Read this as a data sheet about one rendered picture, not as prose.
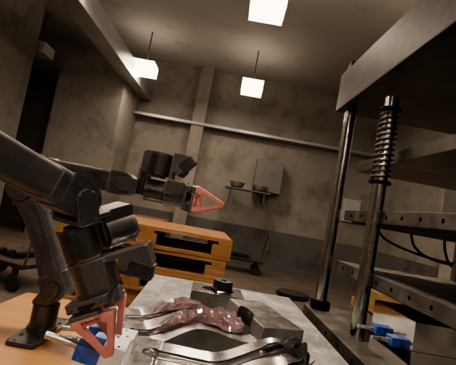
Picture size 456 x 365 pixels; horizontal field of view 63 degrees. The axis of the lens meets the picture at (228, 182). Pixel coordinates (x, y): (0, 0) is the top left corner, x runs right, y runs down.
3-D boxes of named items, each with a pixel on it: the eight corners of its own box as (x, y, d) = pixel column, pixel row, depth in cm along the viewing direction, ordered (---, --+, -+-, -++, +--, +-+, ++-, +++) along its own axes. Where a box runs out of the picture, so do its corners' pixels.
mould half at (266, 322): (98, 367, 80) (108, 316, 81) (96, 324, 104) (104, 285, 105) (297, 373, 97) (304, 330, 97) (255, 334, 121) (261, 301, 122)
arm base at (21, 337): (77, 294, 103) (52, 290, 103) (41, 314, 83) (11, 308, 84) (71, 323, 103) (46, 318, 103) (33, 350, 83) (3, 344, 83)
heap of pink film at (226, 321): (154, 337, 87) (161, 303, 88) (144, 313, 104) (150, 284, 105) (252, 342, 96) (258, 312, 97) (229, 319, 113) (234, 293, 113)
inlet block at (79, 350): (32, 357, 57) (45, 324, 57) (46, 342, 62) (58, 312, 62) (113, 384, 58) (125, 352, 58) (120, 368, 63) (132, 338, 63)
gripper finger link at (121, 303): (139, 330, 65) (123, 279, 65) (130, 349, 58) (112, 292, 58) (101, 342, 65) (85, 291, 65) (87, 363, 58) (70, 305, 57)
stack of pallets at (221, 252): (209, 329, 364) (227, 232, 371) (210, 372, 271) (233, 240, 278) (71, 306, 358) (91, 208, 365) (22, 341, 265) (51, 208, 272)
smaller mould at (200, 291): (187, 308, 137) (191, 289, 138) (190, 298, 152) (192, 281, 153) (240, 317, 138) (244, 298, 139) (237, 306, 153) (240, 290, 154)
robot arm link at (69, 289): (79, 291, 97) (42, 174, 99) (68, 297, 90) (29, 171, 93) (56, 299, 97) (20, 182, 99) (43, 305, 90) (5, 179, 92)
